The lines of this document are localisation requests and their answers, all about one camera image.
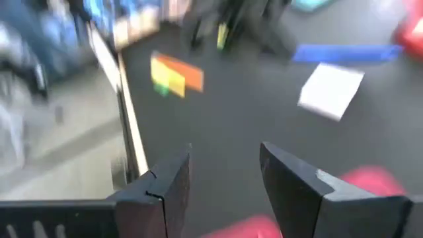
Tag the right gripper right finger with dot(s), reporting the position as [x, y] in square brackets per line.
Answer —
[314, 211]

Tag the pink translucent pencil case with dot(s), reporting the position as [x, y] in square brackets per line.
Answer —
[373, 180]

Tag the teal calculator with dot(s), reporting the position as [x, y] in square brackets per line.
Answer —
[310, 4]

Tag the yellow green crayon box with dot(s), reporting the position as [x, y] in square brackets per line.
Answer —
[222, 36]

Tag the blue pen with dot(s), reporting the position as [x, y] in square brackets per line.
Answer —
[347, 53]

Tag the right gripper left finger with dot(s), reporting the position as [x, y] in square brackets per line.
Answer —
[148, 211]

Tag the red desk lamp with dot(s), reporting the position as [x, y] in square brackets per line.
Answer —
[411, 36]

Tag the black table mat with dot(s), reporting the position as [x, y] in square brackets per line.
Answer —
[231, 115]

